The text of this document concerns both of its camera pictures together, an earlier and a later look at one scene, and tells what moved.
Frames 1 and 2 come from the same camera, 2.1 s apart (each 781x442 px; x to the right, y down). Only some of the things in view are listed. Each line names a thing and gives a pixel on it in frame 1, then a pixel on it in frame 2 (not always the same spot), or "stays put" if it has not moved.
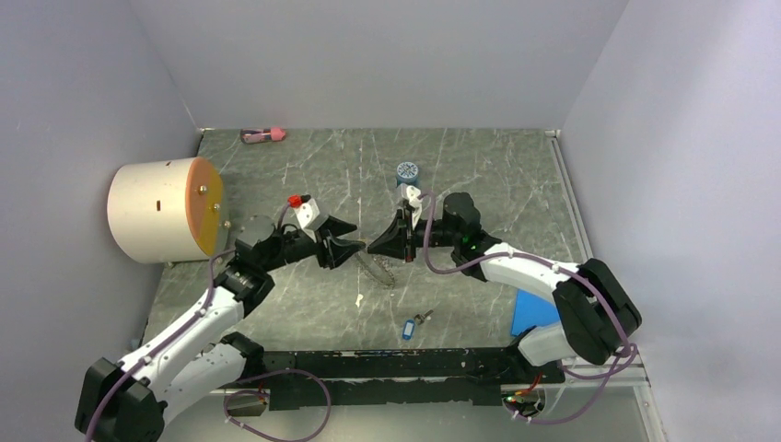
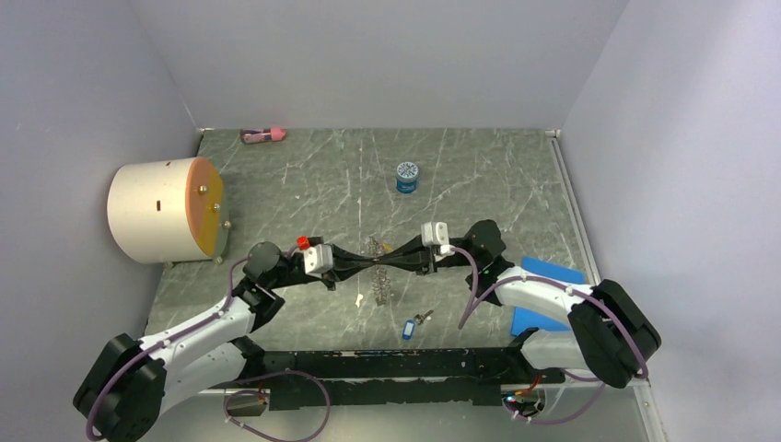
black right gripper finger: (394, 233) -> (411, 252)
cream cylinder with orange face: (168, 210) stays put
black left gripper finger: (336, 226) -> (344, 261)
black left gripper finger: (338, 250) -> (337, 275)
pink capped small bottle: (255, 135) stays put
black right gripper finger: (398, 250) -> (421, 266)
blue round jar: (407, 173) stays put
